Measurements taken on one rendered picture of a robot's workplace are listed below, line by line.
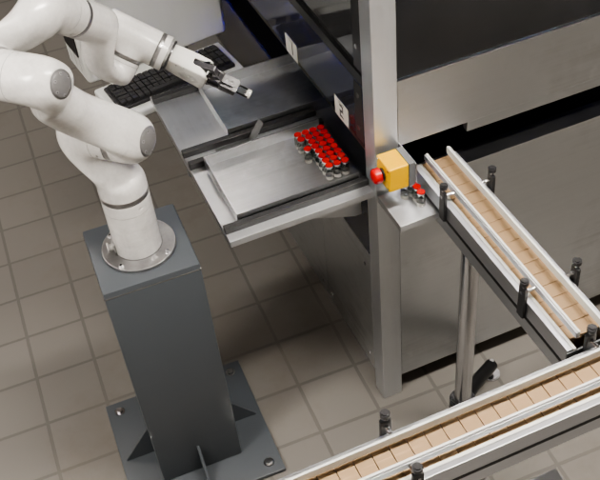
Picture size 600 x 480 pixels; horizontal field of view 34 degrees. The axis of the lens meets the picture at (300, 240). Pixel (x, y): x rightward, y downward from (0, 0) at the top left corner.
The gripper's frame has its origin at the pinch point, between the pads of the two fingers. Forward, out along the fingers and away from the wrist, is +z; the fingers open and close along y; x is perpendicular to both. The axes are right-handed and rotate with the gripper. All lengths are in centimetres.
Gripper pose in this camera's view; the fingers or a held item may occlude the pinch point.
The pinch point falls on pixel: (229, 84)
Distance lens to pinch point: 233.1
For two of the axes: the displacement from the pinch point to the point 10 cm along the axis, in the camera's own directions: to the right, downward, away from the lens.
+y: 2.3, -0.9, -9.7
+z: 8.9, 4.2, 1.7
